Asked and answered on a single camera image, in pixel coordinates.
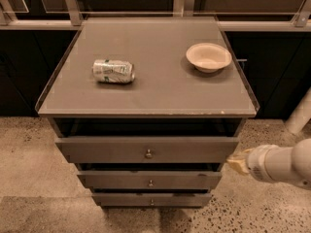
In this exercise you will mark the grey middle drawer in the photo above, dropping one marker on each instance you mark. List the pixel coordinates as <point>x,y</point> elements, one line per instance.
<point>149,179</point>

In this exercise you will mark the metal railing with glass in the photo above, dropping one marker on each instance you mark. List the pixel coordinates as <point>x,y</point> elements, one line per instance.
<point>232,15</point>

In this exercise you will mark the crushed silver green can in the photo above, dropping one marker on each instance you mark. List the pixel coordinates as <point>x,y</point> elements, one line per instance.
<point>113,71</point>

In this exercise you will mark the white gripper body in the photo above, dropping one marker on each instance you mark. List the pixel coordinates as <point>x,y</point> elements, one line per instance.
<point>259,162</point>

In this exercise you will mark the white cylindrical post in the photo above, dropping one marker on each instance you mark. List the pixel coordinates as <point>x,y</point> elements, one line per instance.
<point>300,115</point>

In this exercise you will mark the grey top drawer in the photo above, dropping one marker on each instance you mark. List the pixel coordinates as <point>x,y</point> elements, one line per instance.
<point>146,149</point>

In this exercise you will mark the grey drawer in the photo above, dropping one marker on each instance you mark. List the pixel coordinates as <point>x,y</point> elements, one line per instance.
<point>149,179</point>
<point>146,149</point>
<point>193,200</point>

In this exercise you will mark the grey drawer cabinet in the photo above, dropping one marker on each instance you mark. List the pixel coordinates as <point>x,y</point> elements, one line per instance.
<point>168,95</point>

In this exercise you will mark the metal top drawer knob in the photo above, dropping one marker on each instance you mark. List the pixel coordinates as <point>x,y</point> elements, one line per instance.
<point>149,154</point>

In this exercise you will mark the grey bottom drawer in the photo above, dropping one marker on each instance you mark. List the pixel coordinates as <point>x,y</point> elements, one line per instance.
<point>193,200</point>

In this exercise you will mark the white paper bowl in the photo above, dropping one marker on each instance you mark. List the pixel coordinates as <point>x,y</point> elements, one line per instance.
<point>208,57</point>

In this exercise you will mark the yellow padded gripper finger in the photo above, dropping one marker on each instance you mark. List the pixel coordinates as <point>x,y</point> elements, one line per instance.
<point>237,161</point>

